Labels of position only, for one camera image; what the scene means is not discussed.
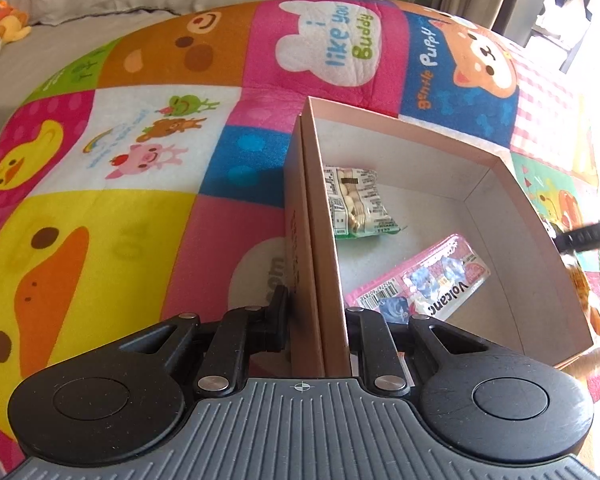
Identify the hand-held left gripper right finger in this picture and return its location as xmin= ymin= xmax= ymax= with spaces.
xmin=344 ymin=306 xmax=486 ymax=397

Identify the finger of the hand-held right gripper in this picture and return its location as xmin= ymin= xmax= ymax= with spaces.
xmin=554 ymin=217 xmax=600 ymax=253

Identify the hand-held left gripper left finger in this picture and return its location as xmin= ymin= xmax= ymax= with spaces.
xmin=114 ymin=284 xmax=292 ymax=401

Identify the pink snack packet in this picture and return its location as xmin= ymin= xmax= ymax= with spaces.
xmin=344 ymin=233 xmax=492 ymax=323

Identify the green white biscuit packet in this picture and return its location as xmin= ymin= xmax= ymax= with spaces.
xmin=323 ymin=164 xmax=400 ymax=241

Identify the pink cardboard box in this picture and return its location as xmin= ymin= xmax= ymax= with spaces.
xmin=283 ymin=96 xmax=596 ymax=380

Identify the colourful cartoon printed blanket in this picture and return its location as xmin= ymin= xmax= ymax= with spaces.
xmin=0 ymin=0 xmax=600 ymax=480

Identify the orange plush toy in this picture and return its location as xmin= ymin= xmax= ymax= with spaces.
xmin=0 ymin=0 xmax=33 ymax=41

